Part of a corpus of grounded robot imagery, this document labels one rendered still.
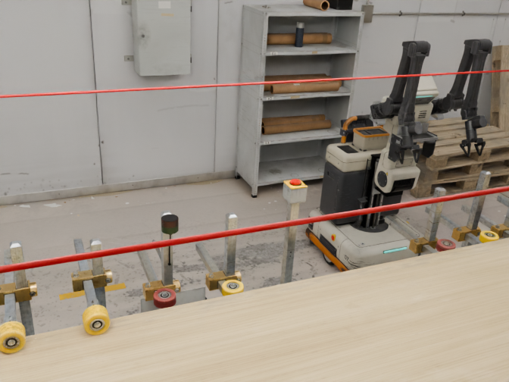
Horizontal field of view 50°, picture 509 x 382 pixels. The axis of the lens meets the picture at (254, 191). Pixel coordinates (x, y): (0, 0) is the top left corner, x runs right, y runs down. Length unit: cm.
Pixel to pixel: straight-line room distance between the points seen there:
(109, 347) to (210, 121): 325
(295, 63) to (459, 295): 320
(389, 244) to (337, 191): 49
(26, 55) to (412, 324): 336
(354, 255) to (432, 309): 153
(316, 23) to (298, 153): 122
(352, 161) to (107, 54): 207
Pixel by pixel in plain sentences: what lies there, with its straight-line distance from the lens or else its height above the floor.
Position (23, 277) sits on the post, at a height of 101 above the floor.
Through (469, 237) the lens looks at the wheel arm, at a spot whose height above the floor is 84.
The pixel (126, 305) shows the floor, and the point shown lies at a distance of 346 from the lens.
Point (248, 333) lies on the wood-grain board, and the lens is 184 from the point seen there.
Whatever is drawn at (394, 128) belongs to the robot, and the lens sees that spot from 343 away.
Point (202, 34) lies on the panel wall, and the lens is 459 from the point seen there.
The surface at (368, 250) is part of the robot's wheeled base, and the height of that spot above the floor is 27.
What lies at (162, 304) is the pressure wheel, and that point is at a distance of 197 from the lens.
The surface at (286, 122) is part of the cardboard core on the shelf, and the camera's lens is 485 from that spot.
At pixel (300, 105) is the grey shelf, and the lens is 510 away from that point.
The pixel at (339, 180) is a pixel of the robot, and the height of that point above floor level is 64.
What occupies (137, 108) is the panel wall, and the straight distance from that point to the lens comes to 459.
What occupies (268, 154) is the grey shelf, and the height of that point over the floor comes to 20.
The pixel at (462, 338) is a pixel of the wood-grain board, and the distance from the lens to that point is 201.
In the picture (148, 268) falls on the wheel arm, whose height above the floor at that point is 86.
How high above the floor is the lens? 209
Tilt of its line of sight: 26 degrees down
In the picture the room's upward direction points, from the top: 4 degrees clockwise
